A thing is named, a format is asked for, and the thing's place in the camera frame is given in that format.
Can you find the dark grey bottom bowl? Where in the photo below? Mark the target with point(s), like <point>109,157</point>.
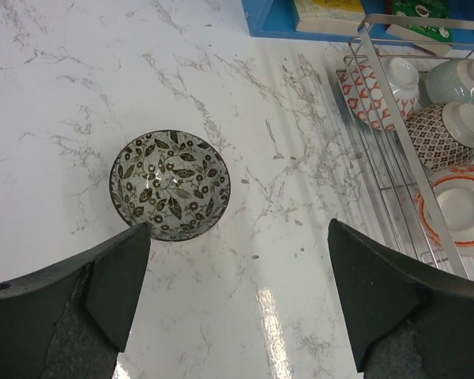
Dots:
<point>172,180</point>

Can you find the pale green glass bowl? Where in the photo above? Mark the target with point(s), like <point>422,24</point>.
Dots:
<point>451,81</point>

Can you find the orange floral white bowl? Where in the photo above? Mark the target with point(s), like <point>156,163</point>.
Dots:
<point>454,190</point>

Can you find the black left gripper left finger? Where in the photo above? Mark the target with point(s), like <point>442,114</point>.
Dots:
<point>73,318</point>

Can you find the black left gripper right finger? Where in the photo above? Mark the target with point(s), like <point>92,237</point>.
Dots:
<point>405,319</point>

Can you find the yellow illustrated book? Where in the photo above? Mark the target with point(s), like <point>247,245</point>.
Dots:
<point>328,17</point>

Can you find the blue triangle pattern bowl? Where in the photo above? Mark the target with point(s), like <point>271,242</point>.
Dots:
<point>364,96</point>

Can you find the brown dotted pattern bowl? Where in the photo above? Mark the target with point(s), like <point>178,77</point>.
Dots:
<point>443,134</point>

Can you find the blue shelf unit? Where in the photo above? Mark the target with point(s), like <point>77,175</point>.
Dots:
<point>275,19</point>

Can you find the stainless wire dish rack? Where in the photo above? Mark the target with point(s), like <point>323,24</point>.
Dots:
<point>408,212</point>

